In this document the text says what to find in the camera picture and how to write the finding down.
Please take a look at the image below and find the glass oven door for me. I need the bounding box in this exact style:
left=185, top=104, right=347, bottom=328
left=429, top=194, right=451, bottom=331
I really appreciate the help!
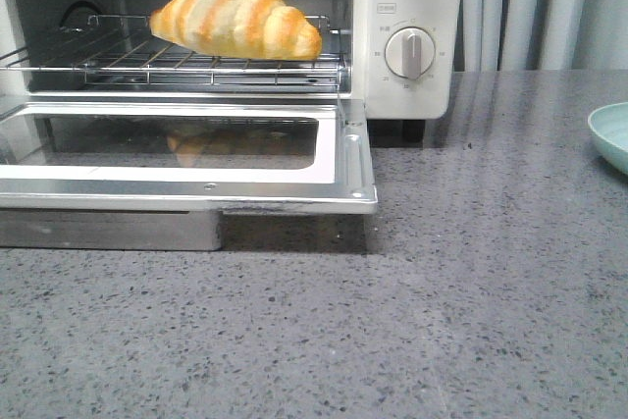
left=1, top=96, right=378, bottom=250

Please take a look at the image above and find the white Toshiba toaster oven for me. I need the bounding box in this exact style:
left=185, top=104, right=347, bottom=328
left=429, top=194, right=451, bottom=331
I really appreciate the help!
left=0, top=0, right=464, bottom=145

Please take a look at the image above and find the pale curtain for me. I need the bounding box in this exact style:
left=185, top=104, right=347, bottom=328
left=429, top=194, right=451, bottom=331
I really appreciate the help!
left=454, top=0, right=627, bottom=72

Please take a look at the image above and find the striped croissant bread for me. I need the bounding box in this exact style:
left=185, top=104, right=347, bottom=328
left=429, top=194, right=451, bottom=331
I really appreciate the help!
left=149, top=0, right=323, bottom=61

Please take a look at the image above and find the light green plate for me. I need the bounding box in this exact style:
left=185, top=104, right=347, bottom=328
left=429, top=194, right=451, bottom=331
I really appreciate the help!
left=588, top=102, right=628, bottom=175

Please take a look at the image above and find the lower oven timer knob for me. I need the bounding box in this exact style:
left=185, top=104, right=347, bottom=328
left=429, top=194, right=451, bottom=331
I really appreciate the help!
left=384, top=27, right=436, bottom=80

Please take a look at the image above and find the wire oven rack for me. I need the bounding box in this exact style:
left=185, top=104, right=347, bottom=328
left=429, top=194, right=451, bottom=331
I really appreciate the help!
left=1, top=15, right=351, bottom=92

